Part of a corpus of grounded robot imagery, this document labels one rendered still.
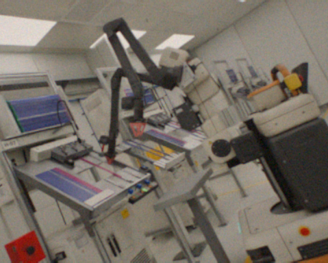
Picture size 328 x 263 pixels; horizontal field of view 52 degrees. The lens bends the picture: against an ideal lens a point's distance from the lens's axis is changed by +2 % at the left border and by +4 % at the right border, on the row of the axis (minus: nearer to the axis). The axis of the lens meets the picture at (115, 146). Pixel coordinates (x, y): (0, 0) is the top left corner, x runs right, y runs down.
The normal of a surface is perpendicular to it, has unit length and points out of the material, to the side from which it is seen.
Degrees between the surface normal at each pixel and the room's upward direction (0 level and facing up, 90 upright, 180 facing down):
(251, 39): 90
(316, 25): 90
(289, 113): 90
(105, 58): 90
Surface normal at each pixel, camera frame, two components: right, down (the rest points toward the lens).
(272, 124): -0.31, 0.09
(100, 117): -0.58, 0.23
